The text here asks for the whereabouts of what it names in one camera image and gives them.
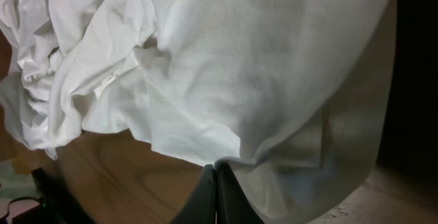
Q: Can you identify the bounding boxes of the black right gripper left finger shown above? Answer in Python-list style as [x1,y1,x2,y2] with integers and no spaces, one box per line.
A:
[170,164,216,224]

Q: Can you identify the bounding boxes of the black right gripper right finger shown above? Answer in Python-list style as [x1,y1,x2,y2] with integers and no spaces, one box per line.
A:
[216,163,264,224]

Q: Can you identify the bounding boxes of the white t-shirt pixel print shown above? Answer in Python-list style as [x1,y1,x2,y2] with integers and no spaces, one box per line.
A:
[1,0,396,223]

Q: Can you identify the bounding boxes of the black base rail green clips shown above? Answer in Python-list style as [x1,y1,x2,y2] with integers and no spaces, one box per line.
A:
[1,168,94,224]

